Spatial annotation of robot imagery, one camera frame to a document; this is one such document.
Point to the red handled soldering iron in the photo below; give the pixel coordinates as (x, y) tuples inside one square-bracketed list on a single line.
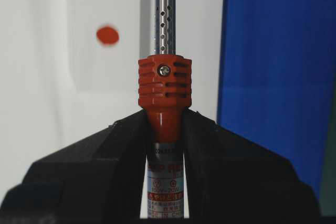
[(164, 93)]

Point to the right red dot mark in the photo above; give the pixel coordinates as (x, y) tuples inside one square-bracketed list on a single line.
[(107, 35)]

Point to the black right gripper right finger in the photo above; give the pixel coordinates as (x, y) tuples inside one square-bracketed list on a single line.
[(233, 180)]

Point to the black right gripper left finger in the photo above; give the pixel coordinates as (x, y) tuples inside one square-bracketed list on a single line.
[(96, 180)]

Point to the blue table cloth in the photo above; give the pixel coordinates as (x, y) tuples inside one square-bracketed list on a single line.
[(277, 76)]

